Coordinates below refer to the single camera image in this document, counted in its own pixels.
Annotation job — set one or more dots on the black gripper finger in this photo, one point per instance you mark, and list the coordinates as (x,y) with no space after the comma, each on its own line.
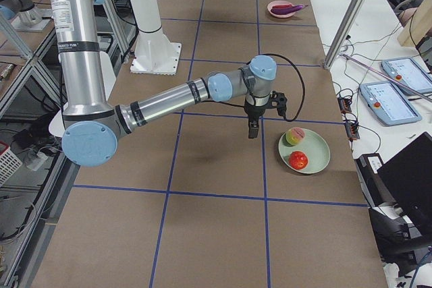
(253,130)

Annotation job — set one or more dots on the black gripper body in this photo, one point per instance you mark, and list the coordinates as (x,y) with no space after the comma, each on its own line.
(254,111)

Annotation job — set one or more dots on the yellow pink peach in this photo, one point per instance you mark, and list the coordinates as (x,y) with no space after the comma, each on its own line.
(295,135)

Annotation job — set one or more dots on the purple eggplant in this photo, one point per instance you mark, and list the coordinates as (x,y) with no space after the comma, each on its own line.
(296,8)

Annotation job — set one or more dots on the red chili pepper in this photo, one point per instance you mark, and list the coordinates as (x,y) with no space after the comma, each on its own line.
(281,9)

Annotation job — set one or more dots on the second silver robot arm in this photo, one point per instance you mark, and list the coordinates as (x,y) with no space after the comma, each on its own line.
(11,8)

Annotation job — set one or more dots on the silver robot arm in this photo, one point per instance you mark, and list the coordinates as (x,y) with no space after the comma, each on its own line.
(94,124)

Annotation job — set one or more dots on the green plate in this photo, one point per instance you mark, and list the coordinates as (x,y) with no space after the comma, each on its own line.
(314,146)

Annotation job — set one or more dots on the pink plate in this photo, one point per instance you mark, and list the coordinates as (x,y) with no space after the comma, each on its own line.
(272,3)

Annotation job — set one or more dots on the near blue teach pendant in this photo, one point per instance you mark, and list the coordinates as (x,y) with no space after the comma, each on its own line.
(389,104)

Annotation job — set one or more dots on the blue teach pendant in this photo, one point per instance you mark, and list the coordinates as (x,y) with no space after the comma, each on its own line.
(389,104)
(407,71)

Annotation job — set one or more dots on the black computer tower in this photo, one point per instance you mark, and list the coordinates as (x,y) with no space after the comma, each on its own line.
(373,188)

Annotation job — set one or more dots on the far blue teach pendant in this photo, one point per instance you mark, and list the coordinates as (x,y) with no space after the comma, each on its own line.
(407,71)

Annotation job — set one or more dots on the black monitor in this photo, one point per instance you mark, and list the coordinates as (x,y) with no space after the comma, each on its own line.
(407,176)

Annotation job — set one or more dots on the white chair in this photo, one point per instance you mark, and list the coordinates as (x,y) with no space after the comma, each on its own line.
(89,78)

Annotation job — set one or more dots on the white plastic basket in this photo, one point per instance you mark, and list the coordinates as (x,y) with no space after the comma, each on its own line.
(9,164)

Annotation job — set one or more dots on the aluminium frame post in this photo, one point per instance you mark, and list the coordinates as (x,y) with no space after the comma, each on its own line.
(342,32)

